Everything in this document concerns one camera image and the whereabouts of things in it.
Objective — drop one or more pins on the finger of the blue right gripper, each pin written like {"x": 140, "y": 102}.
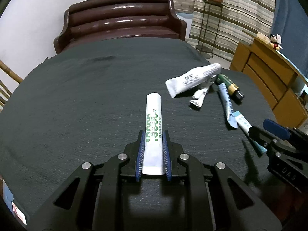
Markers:
{"x": 276, "y": 129}
{"x": 262, "y": 137}

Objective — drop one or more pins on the white blue stick sachet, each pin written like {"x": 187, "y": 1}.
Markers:
{"x": 245, "y": 126}

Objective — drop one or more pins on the light blue stick sachet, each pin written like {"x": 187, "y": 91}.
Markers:
{"x": 228, "y": 108}

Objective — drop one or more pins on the green yellow small bottle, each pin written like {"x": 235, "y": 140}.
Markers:
{"x": 233, "y": 90}

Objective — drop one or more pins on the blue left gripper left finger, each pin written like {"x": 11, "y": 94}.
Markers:
{"x": 140, "y": 155}

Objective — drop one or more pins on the wooden sideboard cabinet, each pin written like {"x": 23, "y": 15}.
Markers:
{"x": 275, "y": 77}

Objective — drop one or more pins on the mickey mouse plush toy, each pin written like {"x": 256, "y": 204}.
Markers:
{"x": 275, "y": 41}

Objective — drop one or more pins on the black metal plant stand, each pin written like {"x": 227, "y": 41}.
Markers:
{"x": 207, "y": 38}

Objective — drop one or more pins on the blue curtain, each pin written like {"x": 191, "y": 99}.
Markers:
{"x": 290, "y": 22}

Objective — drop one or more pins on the white grey pouch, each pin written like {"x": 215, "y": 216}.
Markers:
{"x": 192, "y": 78}

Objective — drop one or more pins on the small cardboard box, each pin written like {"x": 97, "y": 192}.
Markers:
{"x": 263, "y": 38}

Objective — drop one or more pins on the dark green tablecloth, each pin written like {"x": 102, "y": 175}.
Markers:
{"x": 88, "y": 102}

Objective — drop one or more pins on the silver foil torn wrapper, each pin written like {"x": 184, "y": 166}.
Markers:
{"x": 202, "y": 89}

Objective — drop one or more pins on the striped beige curtain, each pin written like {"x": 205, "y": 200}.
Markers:
{"x": 252, "y": 16}

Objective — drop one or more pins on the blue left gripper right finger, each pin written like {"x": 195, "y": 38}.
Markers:
{"x": 166, "y": 156}

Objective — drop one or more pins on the long white sachet green print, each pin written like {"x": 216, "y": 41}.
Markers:
{"x": 153, "y": 163}

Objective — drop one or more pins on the dark red leather sofa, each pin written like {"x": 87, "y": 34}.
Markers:
{"x": 97, "y": 20}

